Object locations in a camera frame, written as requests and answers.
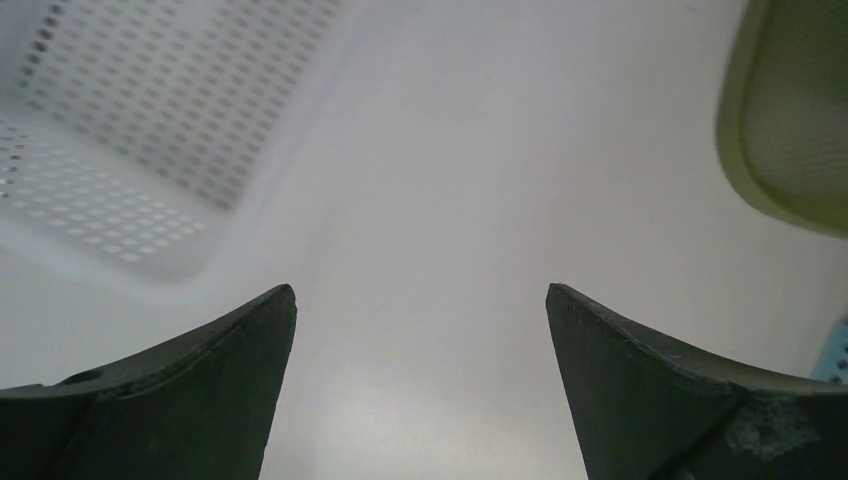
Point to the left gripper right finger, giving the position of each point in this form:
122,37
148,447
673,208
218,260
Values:
646,405

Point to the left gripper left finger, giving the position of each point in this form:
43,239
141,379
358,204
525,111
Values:
198,406

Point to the blue perforated basket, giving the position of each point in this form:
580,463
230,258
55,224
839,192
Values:
831,366

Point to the white plastic basket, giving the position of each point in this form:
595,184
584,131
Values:
139,139

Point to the green plastic waste bin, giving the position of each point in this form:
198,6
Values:
781,123

